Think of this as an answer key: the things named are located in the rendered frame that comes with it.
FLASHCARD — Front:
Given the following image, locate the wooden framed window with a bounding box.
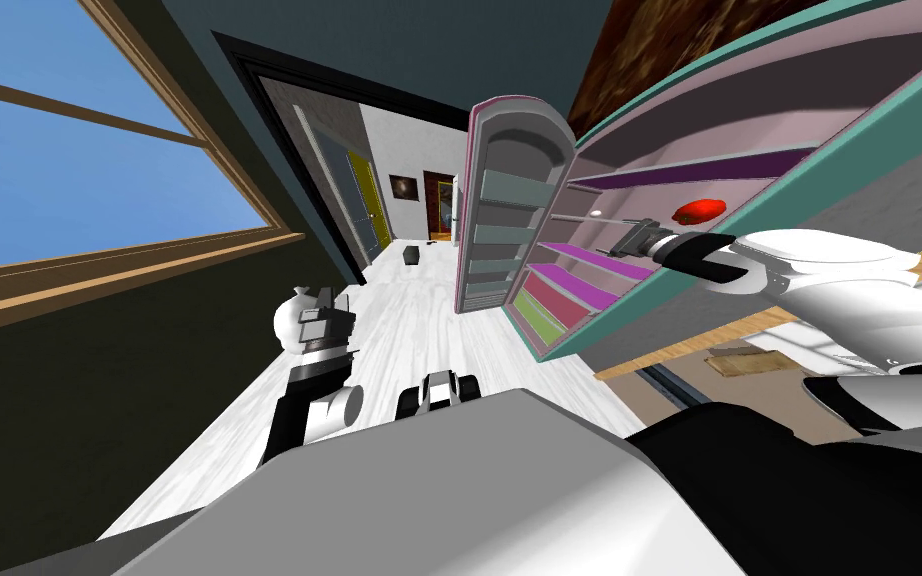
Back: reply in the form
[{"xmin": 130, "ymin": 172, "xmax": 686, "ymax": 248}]
[{"xmin": 0, "ymin": 0, "xmax": 307, "ymax": 344}]

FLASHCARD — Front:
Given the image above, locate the teal fridge with pink inside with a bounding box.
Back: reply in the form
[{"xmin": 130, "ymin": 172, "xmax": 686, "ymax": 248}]
[{"xmin": 504, "ymin": 0, "xmax": 922, "ymax": 365}]

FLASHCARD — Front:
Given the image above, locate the flat brown cardboard piece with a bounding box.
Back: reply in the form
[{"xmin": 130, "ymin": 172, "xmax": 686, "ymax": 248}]
[{"xmin": 704, "ymin": 346, "xmax": 800, "ymax": 378}]

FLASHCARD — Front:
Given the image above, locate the red tomato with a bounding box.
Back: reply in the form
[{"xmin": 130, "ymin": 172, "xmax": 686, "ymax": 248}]
[{"xmin": 672, "ymin": 197, "xmax": 728, "ymax": 228}]

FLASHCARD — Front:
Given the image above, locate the brown door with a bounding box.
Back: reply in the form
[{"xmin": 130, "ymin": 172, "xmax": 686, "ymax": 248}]
[{"xmin": 422, "ymin": 169, "xmax": 459, "ymax": 243}]

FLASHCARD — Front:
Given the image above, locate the pink and grey fridge door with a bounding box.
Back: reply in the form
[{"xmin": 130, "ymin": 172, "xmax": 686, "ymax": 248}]
[{"xmin": 452, "ymin": 95, "xmax": 579, "ymax": 318}]

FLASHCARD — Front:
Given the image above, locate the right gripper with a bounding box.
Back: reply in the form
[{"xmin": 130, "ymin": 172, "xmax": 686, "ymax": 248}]
[{"xmin": 609, "ymin": 217, "xmax": 677, "ymax": 259}]

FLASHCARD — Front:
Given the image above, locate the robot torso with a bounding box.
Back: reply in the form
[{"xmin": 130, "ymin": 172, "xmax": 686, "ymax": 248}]
[{"xmin": 0, "ymin": 369, "xmax": 750, "ymax": 576}]

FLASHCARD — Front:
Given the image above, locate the yellow door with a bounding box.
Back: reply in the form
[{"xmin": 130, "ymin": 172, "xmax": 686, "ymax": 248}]
[{"xmin": 347, "ymin": 150, "xmax": 393, "ymax": 251}]

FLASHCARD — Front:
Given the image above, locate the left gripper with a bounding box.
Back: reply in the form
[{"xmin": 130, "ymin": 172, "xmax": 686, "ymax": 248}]
[{"xmin": 297, "ymin": 291, "xmax": 359, "ymax": 355}]

